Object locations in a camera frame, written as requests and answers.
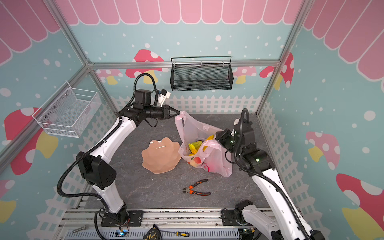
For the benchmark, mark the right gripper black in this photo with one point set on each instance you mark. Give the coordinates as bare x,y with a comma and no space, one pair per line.
224,138

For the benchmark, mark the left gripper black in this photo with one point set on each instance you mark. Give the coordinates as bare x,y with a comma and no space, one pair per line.
166,112

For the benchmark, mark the pink plastic bag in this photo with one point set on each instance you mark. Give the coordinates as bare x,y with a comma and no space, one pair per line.
214,158

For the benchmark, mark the yellow banana bunch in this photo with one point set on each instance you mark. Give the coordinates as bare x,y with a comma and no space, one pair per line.
194,147

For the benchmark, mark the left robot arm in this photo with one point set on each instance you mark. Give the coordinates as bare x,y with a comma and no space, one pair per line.
147,103

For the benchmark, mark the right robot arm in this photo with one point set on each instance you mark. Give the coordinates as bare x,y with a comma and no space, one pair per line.
288,223

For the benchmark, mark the pink fruit plate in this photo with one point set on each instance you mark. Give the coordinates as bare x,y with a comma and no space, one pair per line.
161,156

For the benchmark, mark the yellow black screwdriver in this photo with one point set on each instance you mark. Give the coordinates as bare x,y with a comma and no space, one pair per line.
182,234

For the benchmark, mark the black tape measure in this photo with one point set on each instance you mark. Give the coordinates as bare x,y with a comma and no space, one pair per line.
153,234

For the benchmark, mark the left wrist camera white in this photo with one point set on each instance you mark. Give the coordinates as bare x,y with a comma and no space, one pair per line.
162,96

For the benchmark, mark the black mesh wall basket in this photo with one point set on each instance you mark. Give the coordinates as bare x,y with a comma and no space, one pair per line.
201,73

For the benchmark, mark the white wire wall basket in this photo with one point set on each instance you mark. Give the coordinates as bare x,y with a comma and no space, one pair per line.
68,111

